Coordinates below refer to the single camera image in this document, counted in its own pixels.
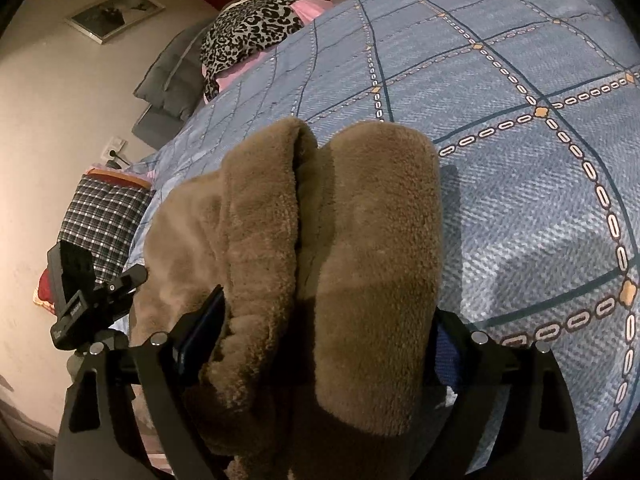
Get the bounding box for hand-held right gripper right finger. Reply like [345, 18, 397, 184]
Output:
[415, 310, 583, 480]

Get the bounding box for blue checkered blanket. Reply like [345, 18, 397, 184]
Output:
[107, 0, 640, 480]

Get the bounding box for pink blanket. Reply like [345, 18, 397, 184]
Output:
[200, 0, 335, 93]

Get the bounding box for red cloth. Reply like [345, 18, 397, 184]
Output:
[32, 267, 63, 316]

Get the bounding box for dark plaid pillow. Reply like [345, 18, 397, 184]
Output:
[57, 174, 156, 286]

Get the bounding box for white wall socket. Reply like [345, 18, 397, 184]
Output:
[100, 135, 128, 158]

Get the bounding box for grey padded headboard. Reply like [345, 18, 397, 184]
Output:
[132, 17, 221, 151]

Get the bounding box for brown fleece pants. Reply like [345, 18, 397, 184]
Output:
[127, 117, 446, 480]

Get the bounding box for leopard print cloth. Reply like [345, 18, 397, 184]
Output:
[200, 0, 306, 101]

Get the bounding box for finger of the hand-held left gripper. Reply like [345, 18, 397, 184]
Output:
[121, 263, 150, 295]

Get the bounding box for framed wall picture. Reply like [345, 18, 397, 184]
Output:
[65, 0, 166, 45]

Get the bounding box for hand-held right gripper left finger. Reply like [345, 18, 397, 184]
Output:
[52, 285, 226, 480]

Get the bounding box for wooden bedside frame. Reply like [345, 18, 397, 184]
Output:
[82, 166, 156, 188]

